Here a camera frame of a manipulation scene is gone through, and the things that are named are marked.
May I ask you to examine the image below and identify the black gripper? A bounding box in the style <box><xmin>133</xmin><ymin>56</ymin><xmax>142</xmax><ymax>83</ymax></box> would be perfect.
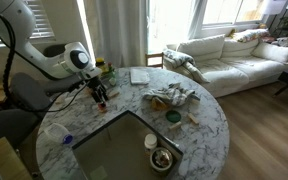
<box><xmin>87</xmin><ymin>76</ymin><xmax>109</xmax><ymax>104</ymax></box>

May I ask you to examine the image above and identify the small red-lid clear jar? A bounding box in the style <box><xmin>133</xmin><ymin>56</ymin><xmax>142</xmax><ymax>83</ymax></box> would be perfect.
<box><xmin>98</xmin><ymin>102</ymin><xmax>107</xmax><ymax>113</ymax></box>

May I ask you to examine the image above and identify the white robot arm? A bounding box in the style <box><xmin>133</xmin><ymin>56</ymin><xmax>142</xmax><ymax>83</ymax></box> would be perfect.
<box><xmin>0</xmin><ymin>0</ymin><xmax>108</xmax><ymax>103</ymax></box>

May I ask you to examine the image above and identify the wooden block by tray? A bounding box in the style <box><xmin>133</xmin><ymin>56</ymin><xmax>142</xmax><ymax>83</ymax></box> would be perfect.
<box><xmin>108</xmin><ymin>90</ymin><xmax>120</xmax><ymax>99</ymax></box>

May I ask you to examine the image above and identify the yellow-lid amber jar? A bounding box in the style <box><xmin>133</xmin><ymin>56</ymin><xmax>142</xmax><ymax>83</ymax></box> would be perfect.
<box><xmin>96</xmin><ymin>57</ymin><xmax>107</xmax><ymax>73</ymax></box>

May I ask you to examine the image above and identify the wooden block near lid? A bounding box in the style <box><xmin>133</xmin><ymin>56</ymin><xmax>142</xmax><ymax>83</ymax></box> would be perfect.
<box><xmin>169</xmin><ymin>121</ymin><xmax>182</xmax><ymax>130</ymax></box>

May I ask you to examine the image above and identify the wooden block right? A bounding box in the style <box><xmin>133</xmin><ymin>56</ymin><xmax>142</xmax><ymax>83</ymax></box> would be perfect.
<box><xmin>188</xmin><ymin>113</ymin><xmax>200</xmax><ymax>125</ymax></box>

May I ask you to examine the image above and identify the green hot sauce bottle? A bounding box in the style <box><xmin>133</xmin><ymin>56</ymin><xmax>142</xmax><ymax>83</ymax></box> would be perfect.
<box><xmin>108</xmin><ymin>62</ymin><xmax>115</xmax><ymax>78</ymax></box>

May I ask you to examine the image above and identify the folded white paper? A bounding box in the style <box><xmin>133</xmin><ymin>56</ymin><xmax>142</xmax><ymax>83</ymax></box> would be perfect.
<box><xmin>130</xmin><ymin>68</ymin><xmax>150</xmax><ymax>84</ymax></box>

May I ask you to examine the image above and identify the clear bottle blue cap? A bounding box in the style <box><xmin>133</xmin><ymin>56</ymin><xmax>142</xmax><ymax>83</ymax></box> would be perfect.
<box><xmin>44</xmin><ymin>123</ymin><xmax>73</xmax><ymax>144</ymax></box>

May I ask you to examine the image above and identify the grey office chair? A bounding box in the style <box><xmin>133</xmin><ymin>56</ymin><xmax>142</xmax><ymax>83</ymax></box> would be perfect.
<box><xmin>0</xmin><ymin>43</ymin><xmax>85</xmax><ymax>148</ymax></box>

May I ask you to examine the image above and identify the wooden chair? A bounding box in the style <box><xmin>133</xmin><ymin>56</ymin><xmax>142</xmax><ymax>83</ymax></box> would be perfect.
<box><xmin>145</xmin><ymin>53</ymin><xmax>164</xmax><ymax>68</ymax></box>

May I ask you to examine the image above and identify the striped crumpled cloth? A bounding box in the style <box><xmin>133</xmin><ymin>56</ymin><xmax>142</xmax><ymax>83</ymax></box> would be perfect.
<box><xmin>143</xmin><ymin>83</ymin><xmax>200</xmax><ymax>106</ymax></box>

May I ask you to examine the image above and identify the patterned throw blanket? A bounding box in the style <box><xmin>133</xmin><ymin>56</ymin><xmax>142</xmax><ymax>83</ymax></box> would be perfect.
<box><xmin>163</xmin><ymin>49</ymin><xmax>209</xmax><ymax>83</ymax></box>

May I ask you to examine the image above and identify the bowl with food scraps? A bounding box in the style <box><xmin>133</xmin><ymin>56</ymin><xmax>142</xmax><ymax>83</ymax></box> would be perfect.
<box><xmin>150</xmin><ymin>147</ymin><xmax>173</xmax><ymax>172</ymax></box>

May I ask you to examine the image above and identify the white sofa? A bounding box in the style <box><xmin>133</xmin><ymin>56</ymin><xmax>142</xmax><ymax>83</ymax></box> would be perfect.
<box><xmin>164</xmin><ymin>34</ymin><xmax>288</xmax><ymax>97</ymax></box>

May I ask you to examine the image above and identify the floral cushion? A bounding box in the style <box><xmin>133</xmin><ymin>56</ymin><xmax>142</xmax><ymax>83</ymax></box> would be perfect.
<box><xmin>233</xmin><ymin>29</ymin><xmax>269</xmax><ymax>43</ymax></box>

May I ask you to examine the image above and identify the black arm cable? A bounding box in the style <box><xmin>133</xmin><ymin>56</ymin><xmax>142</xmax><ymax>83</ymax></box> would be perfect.
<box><xmin>0</xmin><ymin>3</ymin><xmax>88</xmax><ymax>114</ymax></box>

